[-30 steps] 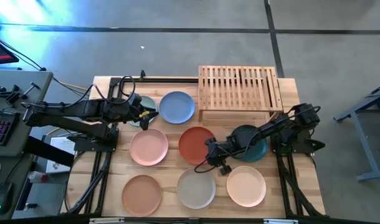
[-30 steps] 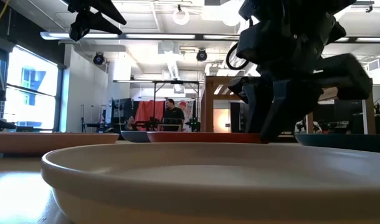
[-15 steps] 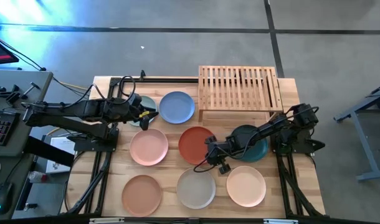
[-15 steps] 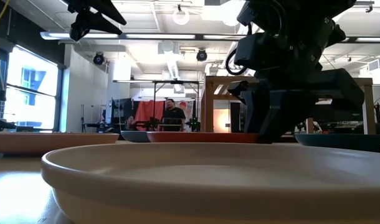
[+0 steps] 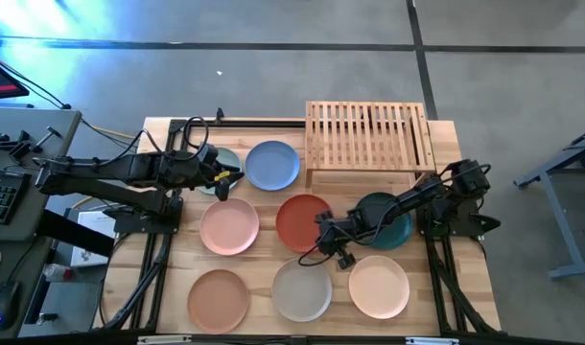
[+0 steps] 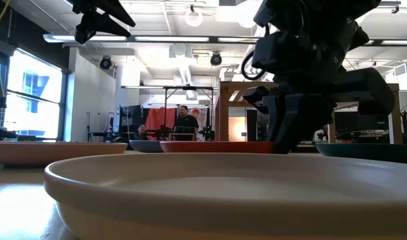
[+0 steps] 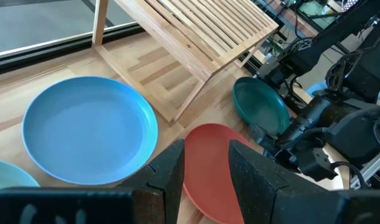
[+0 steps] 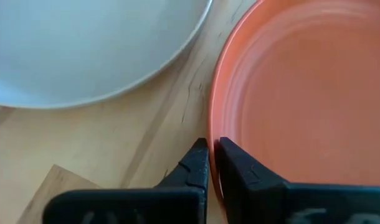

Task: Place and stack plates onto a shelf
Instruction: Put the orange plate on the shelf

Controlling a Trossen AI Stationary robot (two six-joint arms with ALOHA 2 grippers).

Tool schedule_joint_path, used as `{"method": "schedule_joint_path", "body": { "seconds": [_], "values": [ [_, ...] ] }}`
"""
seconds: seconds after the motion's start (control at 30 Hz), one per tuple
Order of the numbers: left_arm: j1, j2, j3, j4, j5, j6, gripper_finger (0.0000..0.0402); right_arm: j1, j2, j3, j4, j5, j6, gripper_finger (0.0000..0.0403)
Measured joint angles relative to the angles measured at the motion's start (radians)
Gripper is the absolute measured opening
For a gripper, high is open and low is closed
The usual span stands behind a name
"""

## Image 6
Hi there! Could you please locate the blue-grey plate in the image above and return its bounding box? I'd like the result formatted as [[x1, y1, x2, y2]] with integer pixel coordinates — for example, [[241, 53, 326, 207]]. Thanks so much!
[[129, 139, 164, 153]]

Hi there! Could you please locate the black metal frame stand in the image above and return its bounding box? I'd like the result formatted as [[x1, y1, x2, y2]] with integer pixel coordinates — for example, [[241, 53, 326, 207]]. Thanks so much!
[[121, 85, 215, 141]]

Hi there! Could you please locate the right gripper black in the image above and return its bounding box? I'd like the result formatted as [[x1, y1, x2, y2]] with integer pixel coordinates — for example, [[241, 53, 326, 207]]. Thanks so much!
[[242, 67, 396, 155]]

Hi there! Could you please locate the white ceiling duct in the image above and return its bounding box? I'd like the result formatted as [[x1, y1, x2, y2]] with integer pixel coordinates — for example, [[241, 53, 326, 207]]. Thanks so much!
[[169, 43, 198, 101]]

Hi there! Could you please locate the long ceiling light strip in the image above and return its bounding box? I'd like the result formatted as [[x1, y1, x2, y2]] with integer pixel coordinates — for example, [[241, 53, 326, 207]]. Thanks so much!
[[43, 33, 407, 47]]

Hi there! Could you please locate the black monitor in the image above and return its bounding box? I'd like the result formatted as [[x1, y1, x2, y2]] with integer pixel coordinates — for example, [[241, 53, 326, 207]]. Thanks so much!
[[118, 105, 145, 134]]

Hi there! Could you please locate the beige grey plate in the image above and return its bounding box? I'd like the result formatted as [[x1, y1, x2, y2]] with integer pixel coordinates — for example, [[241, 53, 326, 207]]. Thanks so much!
[[43, 152, 407, 240]]

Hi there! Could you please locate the salmon pink plate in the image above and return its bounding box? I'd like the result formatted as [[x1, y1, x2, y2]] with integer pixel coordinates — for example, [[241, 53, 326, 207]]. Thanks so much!
[[159, 141, 276, 154]]

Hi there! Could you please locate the wooden slatted shelf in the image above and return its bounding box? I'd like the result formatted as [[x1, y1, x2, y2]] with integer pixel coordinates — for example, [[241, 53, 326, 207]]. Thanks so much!
[[215, 81, 403, 145]]

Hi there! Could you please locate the terracotta brown plate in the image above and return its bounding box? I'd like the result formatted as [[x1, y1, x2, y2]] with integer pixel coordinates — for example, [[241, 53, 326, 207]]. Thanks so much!
[[0, 141, 129, 167]]

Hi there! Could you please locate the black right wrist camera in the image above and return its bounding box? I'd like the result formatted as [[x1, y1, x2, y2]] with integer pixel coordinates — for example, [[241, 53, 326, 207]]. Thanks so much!
[[252, 31, 293, 73]]

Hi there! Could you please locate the dark green plate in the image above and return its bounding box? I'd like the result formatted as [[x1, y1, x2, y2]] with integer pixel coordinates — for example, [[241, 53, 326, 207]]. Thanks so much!
[[316, 142, 407, 164]]

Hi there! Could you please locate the white ring ceiling lamp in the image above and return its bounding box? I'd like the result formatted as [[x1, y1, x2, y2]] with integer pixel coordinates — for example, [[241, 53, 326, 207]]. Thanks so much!
[[184, 4, 204, 28]]

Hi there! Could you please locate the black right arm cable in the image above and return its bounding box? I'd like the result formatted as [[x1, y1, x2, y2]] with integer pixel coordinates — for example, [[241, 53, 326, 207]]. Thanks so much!
[[241, 49, 268, 81]]

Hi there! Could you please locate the person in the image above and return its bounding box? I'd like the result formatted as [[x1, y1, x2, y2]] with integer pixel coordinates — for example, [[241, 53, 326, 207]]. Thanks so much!
[[135, 123, 147, 140], [173, 105, 200, 141]]

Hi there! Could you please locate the large window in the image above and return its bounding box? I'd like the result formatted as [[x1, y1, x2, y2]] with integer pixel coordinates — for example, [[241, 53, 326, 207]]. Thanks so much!
[[0, 48, 67, 141]]

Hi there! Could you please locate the orange hanging cloth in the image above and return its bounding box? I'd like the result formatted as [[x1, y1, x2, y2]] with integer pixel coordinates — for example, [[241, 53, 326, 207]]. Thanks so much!
[[145, 107, 177, 141]]

